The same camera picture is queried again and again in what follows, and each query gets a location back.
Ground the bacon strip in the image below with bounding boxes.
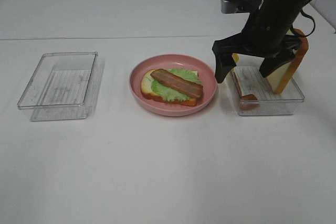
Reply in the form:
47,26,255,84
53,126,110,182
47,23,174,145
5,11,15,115
233,73,259,111
151,69,203,99

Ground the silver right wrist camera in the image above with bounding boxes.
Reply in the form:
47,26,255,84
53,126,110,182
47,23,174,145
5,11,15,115
220,0,263,14

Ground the yellow cheese slice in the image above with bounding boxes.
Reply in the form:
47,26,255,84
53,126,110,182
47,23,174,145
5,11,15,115
232,53,239,64

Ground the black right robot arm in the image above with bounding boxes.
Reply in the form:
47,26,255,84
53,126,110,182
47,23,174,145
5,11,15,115
212,0,311,83

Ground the bread slice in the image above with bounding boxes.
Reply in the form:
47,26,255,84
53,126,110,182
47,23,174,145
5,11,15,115
266,37,309,94
141,69,197,106

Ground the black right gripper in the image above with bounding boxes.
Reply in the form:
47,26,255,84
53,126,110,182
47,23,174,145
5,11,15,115
212,11,302,83

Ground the pink round plate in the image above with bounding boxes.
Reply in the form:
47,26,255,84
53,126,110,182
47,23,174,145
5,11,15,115
129,54,217,116

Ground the green lettuce leaf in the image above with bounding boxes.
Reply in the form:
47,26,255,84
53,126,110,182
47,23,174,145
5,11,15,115
146,68,202,102

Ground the clear plastic container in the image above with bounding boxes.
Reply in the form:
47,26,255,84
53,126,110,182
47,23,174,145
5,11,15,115
17,51,103,122
226,66,305,116

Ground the left clear plastic container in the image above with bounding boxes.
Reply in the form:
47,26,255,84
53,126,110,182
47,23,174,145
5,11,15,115
17,51,103,122

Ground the right clear plastic container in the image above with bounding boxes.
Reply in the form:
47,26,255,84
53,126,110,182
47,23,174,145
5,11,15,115
226,66,305,116

